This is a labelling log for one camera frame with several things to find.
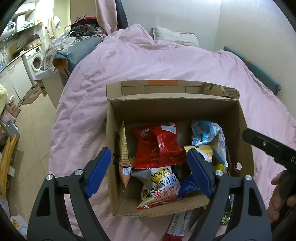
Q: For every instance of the tan narrow snack packet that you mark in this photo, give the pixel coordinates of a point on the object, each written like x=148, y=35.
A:
x=125, y=166

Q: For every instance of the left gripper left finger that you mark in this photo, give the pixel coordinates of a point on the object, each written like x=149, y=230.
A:
x=95, y=171

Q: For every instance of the light blue snack bag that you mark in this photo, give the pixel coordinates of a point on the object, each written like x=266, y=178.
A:
x=209, y=133

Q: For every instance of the blue green popcorn bag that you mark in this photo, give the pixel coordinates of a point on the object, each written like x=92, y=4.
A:
x=227, y=212

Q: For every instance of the white washing machine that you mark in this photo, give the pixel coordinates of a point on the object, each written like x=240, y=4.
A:
x=32, y=61

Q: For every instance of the red snack bag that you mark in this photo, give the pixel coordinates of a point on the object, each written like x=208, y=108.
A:
x=157, y=146

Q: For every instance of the power life snack bag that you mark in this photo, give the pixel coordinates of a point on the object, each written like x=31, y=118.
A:
x=160, y=186

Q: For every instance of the teal bed bolster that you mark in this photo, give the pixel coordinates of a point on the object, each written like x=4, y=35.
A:
x=259, y=73

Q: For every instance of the blue yellow snack bag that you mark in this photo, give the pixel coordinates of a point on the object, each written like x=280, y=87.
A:
x=189, y=185

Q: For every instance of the white grey pillow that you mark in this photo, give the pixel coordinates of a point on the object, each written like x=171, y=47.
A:
x=186, y=39

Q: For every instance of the white water heater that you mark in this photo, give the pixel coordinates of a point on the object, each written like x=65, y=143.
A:
x=10, y=28

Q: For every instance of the right hand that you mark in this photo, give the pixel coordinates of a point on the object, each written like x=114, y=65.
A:
x=275, y=201

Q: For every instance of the beige plaid snack bar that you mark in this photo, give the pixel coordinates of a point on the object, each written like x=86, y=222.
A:
x=178, y=226

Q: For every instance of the pile of dark clothes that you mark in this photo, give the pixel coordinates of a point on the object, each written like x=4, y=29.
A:
x=84, y=26

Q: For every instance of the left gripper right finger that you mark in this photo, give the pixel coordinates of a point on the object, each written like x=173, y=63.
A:
x=203, y=173

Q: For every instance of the brown cardboard box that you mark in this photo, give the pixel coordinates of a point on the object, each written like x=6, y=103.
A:
x=157, y=116

